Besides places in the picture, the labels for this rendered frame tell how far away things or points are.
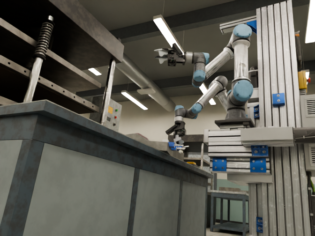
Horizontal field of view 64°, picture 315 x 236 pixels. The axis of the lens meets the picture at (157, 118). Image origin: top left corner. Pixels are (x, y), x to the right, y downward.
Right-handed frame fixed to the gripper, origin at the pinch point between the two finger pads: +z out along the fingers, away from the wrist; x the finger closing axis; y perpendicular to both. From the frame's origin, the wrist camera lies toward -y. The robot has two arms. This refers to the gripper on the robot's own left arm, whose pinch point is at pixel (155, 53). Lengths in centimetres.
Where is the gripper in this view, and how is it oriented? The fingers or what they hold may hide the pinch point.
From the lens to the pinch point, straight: 176.6
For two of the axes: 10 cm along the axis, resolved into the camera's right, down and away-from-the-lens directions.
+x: 0.4, 4.3, 9.0
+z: -9.9, -0.7, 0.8
